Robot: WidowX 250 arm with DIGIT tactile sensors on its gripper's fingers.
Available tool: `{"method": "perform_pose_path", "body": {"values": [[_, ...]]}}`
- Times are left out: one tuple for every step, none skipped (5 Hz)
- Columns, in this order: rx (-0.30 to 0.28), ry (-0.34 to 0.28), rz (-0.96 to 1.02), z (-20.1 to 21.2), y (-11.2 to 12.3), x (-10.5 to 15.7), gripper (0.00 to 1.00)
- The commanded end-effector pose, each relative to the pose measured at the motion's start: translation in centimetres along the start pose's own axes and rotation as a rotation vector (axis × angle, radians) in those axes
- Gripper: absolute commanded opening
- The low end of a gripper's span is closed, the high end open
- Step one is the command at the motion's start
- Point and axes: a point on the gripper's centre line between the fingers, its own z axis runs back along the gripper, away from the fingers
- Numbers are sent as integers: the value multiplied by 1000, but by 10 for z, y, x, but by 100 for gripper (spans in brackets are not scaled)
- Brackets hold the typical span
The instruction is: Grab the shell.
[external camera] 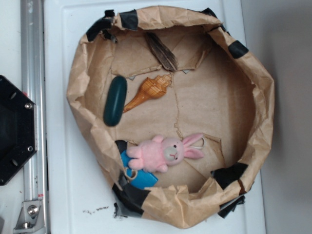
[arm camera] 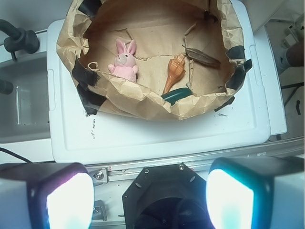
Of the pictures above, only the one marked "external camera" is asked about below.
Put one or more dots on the metal corner bracket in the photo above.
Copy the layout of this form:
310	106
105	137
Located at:
31	218

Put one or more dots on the orange conch shell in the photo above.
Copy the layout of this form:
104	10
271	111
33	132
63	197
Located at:
150	89

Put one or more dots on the dark brown bark piece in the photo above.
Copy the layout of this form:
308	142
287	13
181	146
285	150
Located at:
162	52

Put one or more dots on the aluminium extrusion rail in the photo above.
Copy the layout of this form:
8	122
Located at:
33	84

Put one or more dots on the pink plush bunny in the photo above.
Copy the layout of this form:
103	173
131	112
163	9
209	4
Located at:
157	154

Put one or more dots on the brown paper bin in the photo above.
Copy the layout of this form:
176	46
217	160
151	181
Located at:
219	88

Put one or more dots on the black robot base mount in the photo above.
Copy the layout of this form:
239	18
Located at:
17	130

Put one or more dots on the dark green oval stone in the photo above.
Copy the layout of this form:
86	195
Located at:
115	101

